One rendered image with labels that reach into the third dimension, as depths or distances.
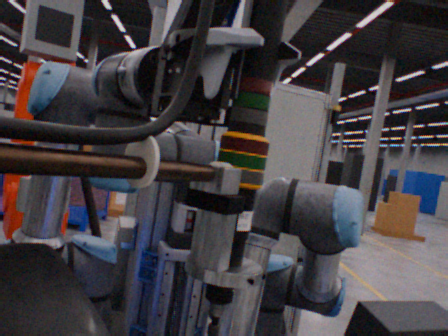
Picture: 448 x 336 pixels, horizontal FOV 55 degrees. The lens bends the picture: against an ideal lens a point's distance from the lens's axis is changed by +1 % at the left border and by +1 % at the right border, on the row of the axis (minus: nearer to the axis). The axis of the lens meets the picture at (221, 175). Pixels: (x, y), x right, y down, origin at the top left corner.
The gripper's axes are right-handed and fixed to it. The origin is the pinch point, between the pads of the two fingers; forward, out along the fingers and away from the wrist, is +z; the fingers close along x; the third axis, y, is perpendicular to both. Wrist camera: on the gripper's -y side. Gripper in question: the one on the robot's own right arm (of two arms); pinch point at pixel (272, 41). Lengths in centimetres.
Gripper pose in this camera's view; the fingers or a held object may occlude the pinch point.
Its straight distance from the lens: 38.0
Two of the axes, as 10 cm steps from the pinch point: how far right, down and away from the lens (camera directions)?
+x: -8.0, -1.0, -5.8
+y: -1.6, 9.9, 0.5
